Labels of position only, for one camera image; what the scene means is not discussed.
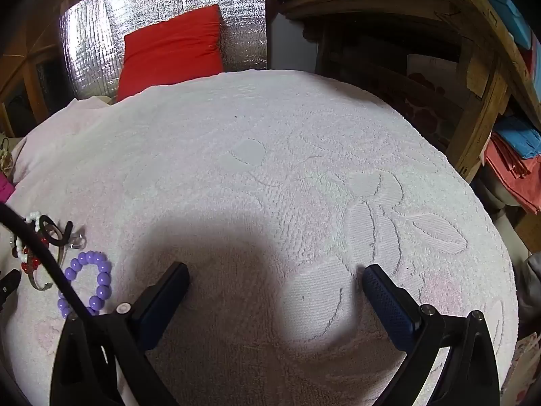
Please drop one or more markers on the blue folded cloth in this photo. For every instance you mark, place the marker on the blue folded cloth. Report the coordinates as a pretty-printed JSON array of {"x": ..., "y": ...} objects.
[{"x": 522, "y": 135}]

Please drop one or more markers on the wooden glass-door cabinet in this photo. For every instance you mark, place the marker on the wooden glass-door cabinet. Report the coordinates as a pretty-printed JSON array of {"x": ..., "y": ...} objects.
[{"x": 29, "y": 80}]

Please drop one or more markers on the coral folded cloth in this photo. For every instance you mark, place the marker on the coral folded cloth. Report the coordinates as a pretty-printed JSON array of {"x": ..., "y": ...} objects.
[{"x": 515, "y": 177}]

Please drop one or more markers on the pale pink textured blanket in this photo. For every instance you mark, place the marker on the pale pink textured blanket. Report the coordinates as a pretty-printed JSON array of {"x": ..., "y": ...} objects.
[{"x": 270, "y": 156}]

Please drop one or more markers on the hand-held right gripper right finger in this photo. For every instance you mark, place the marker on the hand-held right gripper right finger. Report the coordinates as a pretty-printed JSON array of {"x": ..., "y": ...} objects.
[{"x": 389, "y": 304}]

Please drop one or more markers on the floral print board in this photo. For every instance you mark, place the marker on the floral print board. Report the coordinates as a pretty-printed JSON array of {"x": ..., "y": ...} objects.
[{"x": 431, "y": 93}]

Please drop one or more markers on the wooden shelf unit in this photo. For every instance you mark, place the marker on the wooden shelf unit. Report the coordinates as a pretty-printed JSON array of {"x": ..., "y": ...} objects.
[{"x": 477, "y": 105}]

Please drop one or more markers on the camouflage cloth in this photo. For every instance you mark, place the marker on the camouflage cloth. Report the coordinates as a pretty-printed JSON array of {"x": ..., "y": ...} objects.
[{"x": 6, "y": 158}]

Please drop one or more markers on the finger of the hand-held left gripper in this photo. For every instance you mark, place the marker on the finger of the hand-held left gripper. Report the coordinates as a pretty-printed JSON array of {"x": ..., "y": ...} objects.
[{"x": 9, "y": 282}]

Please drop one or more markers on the patterned paper bag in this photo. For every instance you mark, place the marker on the patterned paper bag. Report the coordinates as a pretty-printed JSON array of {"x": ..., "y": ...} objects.
[{"x": 526, "y": 368}]

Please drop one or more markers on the red pillow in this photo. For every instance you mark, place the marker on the red pillow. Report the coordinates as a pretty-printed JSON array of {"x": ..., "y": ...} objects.
[{"x": 173, "y": 50}]

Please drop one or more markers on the light blue box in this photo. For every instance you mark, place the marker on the light blue box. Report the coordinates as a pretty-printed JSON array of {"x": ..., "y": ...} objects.
[{"x": 503, "y": 8}]

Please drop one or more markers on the silver foil insulation sheet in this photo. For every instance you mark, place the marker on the silver foil insulation sheet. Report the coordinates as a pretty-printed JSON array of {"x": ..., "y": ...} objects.
[{"x": 245, "y": 21}]

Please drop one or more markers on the magenta pillow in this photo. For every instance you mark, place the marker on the magenta pillow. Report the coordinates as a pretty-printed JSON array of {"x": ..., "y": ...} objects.
[{"x": 4, "y": 190}]

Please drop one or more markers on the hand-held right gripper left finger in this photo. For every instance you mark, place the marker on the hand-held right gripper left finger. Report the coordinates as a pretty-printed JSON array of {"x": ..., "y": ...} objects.
[{"x": 162, "y": 304}]

